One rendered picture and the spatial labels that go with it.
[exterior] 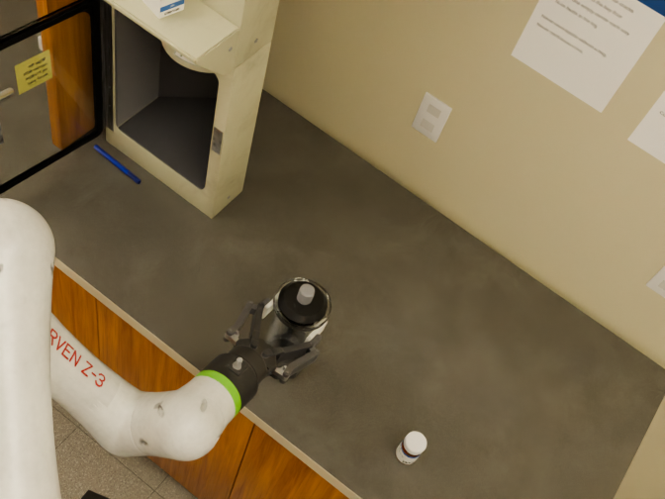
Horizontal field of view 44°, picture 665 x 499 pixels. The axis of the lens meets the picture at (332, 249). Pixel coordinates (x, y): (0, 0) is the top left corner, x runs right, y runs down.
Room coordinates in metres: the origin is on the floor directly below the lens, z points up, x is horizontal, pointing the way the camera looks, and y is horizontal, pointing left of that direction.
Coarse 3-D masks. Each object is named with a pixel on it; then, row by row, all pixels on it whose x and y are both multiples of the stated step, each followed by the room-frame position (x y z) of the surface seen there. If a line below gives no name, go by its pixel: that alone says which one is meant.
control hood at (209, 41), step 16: (112, 0) 1.01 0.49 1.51; (128, 0) 1.02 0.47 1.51; (192, 0) 1.08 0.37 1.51; (128, 16) 0.99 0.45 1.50; (144, 16) 1.00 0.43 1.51; (176, 16) 1.03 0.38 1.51; (192, 16) 1.04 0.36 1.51; (208, 16) 1.05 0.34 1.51; (160, 32) 0.98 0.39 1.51; (176, 32) 0.99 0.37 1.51; (192, 32) 1.01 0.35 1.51; (208, 32) 1.02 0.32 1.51; (224, 32) 1.03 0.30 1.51; (176, 48) 0.96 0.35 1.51; (192, 48) 0.97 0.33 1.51; (208, 48) 0.98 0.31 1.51; (224, 48) 1.02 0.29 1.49; (208, 64) 0.98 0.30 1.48; (224, 64) 1.02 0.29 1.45
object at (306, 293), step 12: (288, 288) 0.80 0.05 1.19; (300, 288) 0.79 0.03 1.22; (312, 288) 0.80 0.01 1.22; (288, 300) 0.78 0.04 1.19; (300, 300) 0.78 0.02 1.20; (312, 300) 0.80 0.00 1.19; (324, 300) 0.81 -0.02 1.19; (288, 312) 0.76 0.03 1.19; (300, 312) 0.76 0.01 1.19; (312, 312) 0.77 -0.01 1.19; (324, 312) 0.79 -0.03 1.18
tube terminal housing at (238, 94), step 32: (224, 0) 1.07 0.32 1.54; (256, 0) 1.09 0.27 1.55; (256, 32) 1.11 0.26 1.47; (256, 64) 1.12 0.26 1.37; (224, 96) 1.06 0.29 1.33; (256, 96) 1.15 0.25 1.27; (224, 128) 1.06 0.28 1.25; (160, 160) 1.11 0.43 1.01; (224, 160) 1.07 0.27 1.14; (192, 192) 1.08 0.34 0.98; (224, 192) 1.09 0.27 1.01
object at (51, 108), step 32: (64, 32) 1.06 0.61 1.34; (0, 64) 0.94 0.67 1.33; (32, 64) 0.99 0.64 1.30; (64, 64) 1.06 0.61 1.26; (0, 96) 0.93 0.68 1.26; (32, 96) 0.99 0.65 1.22; (64, 96) 1.05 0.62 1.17; (32, 128) 0.98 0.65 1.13; (64, 128) 1.05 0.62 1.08; (0, 160) 0.91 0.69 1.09; (32, 160) 0.97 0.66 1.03
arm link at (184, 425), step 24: (192, 384) 0.53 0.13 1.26; (216, 384) 0.54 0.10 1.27; (144, 408) 0.47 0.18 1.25; (168, 408) 0.47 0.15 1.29; (192, 408) 0.48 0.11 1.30; (216, 408) 0.50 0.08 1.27; (144, 432) 0.44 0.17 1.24; (168, 432) 0.44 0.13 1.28; (192, 432) 0.45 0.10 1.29; (216, 432) 0.47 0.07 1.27; (168, 456) 0.42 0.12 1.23; (192, 456) 0.43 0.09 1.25
